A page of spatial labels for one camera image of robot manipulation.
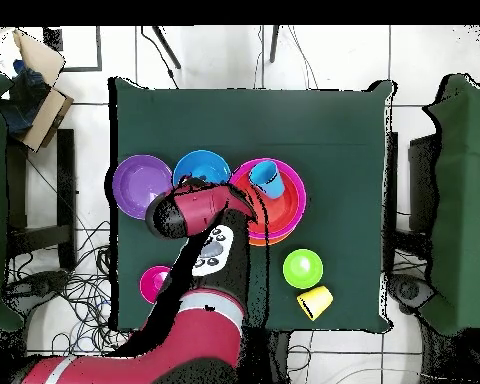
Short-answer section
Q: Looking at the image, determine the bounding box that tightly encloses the medium blue bowl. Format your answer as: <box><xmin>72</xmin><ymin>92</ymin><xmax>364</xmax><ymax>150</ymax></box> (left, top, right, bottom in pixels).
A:
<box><xmin>172</xmin><ymin>149</ymin><xmax>232</xmax><ymax>188</ymax></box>

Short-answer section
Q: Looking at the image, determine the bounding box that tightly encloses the blue cup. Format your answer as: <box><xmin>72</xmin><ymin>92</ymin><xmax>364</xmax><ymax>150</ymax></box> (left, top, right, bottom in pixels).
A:
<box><xmin>248</xmin><ymin>159</ymin><xmax>286</xmax><ymax>200</ymax></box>

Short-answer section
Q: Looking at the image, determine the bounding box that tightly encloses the large pink bowl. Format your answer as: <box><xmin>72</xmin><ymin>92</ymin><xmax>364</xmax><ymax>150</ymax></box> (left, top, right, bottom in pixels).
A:
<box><xmin>228</xmin><ymin>157</ymin><xmax>308</xmax><ymax>242</ymax></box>

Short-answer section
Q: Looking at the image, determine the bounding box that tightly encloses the yellow cup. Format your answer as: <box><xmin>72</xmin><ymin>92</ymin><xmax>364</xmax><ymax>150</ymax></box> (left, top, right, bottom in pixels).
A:
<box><xmin>296</xmin><ymin>284</ymin><xmax>334</xmax><ymax>322</ymax></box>

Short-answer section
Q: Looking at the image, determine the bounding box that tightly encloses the cardboard box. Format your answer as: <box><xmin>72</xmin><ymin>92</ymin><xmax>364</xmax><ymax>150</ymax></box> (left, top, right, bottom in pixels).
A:
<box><xmin>0</xmin><ymin>29</ymin><xmax>75</xmax><ymax>153</ymax></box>

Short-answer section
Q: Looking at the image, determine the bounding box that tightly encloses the large orange bowl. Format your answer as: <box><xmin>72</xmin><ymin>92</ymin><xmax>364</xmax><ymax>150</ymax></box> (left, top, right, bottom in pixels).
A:
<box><xmin>247</xmin><ymin>233</ymin><xmax>290</xmax><ymax>248</ymax></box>

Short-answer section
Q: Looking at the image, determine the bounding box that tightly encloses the black tripod leg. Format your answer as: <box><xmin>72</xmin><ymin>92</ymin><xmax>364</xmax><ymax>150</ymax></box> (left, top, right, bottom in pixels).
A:
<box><xmin>268</xmin><ymin>25</ymin><xmax>281</xmax><ymax>64</ymax></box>
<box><xmin>151</xmin><ymin>25</ymin><xmax>182</xmax><ymax>70</ymax></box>

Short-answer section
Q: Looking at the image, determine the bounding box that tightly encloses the small green bowl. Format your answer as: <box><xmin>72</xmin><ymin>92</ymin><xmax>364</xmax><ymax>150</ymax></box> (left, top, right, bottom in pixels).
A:
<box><xmin>282</xmin><ymin>248</ymin><xmax>324</xmax><ymax>290</ymax></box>

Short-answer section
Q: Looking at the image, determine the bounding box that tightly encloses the dark green tablecloth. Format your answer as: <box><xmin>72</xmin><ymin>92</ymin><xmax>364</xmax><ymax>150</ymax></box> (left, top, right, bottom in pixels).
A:
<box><xmin>108</xmin><ymin>76</ymin><xmax>397</xmax><ymax>334</ymax></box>

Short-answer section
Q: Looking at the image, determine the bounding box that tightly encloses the small crimson bowl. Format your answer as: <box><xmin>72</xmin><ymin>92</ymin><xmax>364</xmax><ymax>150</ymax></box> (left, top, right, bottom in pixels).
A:
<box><xmin>138</xmin><ymin>264</ymin><xmax>173</xmax><ymax>305</ymax></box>

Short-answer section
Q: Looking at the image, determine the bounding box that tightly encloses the tangle of cables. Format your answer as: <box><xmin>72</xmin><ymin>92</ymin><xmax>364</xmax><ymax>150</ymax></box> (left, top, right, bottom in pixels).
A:
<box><xmin>3</xmin><ymin>219</ymin><xmax>145</xmax><ymax>361</ymax></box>

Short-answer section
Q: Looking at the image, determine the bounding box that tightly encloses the black stool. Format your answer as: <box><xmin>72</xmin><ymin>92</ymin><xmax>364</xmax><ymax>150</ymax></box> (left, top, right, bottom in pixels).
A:
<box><xmin>5</xmin><ymin>127</ymin><xmax>78</xmax><ymax>273</ymax></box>

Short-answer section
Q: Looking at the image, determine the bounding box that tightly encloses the purple bowl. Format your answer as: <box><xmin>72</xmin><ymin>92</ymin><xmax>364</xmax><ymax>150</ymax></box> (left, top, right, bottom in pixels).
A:
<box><xmin>111</xmin><ymin>154</ymin><xmax>174</xmax><ymax>221</ymax></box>

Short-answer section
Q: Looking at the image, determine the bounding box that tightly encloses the red-orange bowl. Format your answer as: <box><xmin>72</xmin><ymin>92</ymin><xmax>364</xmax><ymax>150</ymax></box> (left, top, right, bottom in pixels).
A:
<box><xmin>233</xmin><ymin>170</ymin><xmax>303</xmax><ymax>237</ymax></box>

